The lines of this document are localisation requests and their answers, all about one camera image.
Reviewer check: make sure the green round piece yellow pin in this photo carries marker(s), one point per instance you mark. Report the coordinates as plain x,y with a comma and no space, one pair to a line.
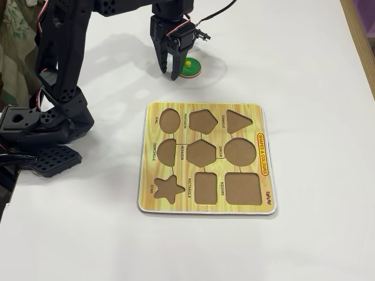
193,69

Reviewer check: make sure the light wooden edge strip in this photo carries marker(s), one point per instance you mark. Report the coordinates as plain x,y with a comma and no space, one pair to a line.
351,11

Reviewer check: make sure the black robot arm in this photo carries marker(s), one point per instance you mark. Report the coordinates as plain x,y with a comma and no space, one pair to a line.
64,44

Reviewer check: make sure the black table clamp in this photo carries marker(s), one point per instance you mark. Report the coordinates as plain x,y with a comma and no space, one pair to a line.
17,160

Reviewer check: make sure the black square wrist camera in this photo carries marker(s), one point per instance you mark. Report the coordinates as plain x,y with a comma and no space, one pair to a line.
202,35

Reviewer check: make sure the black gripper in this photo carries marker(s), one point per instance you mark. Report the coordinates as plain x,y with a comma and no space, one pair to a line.
163,44

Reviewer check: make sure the floral green cloth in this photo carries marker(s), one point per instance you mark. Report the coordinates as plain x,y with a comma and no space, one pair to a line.
14,44

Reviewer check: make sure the wooden shapes puzzle board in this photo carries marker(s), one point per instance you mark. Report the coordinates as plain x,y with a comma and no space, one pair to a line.
263,117

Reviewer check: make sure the black robot base grid foot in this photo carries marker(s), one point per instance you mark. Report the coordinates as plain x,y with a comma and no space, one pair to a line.
55,159

